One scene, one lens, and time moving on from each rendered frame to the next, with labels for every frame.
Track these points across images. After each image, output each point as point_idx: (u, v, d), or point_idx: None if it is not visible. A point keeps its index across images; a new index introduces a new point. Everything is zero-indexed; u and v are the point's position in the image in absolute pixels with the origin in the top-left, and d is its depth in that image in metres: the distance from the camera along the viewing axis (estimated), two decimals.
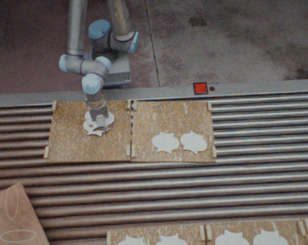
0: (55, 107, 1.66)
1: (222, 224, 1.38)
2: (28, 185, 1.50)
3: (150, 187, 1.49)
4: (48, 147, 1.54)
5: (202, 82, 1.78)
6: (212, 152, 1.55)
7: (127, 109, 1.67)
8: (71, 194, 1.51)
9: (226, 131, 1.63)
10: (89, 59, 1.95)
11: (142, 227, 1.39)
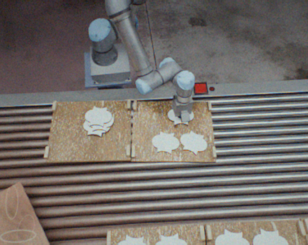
0: (55, 107, 1.66)
1: (222, 224, 1.38)
2: (28, 185, 1.50)
3: (150, 187, 1.49)
4: (48, 147, 1.54)
5: (202, 82, 1.78)
6: (212, 152, 1.55)
7: (127, 109, 1.67)
8: (71, 194, 1.51)
9: (226, 131, 1.63)
10: (89, 59, 1.95)
11: (142, 227, 1.39)
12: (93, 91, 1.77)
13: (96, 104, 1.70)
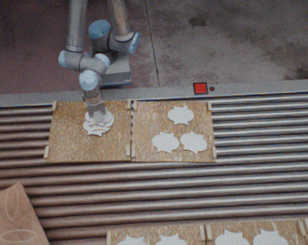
0: (55, 107, 1.66)
1: (222, 224, 1.38)
2: (28, 185, 1.50)
3: (150, 187, 1.49)
4: (48, 147, 1.54)
5: (202, 82, 1.78)
6: (212, 152, 1.55)
7: (127, 109, 1.67)
8: (71, 194, 1.51)
9: (226, 131, 1.63)
10: None
11: (142, 227, 1.39)
12: None
13: None
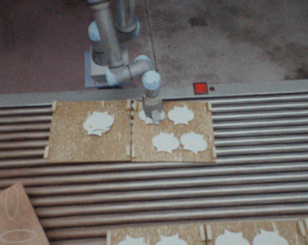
0: (55, 107, 1.66)
1: (222, 224, 1.38)
2: (28, 185, 1.50)
3: (150, 187, 1.49)
4: (48, 147, 1.54)
5: (202, 82, 1.78)
6: (212, 152, 1.55)
7: (127, 109, 1.67)
8: (71, 194, 1.51)
9: (226, 131, 1.63)
10: (89, 59, 1.95)
11: (142, 227, 1.39)
12: (93, 91, 1.77)
13: (96, 104, 1.70)
